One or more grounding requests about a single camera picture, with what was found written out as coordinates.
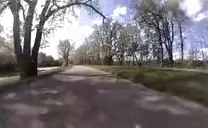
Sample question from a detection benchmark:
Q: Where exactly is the grey asphalt path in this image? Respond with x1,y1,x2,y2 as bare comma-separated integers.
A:
0,65,208,128

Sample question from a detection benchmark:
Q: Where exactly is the small bare tree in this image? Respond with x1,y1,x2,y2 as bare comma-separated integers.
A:
56,38,75,67

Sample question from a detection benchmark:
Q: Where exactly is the row of trees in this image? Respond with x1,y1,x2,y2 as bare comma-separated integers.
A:
71,0,208,69

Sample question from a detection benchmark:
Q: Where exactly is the pale side road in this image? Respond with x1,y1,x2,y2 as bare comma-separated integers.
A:
0,66,63,88

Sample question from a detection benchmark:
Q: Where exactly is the green grass stretch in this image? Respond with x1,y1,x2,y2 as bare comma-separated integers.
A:
88,64,208,110

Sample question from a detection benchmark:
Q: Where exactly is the large multi-trunk bare tree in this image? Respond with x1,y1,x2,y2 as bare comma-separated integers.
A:
0,0,108,80

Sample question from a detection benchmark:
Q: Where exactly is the narrow grass verge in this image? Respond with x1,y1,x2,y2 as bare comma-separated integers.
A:
0,66,73,94

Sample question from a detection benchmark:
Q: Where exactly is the dark hedge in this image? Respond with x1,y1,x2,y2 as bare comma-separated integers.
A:
0,51,64,78

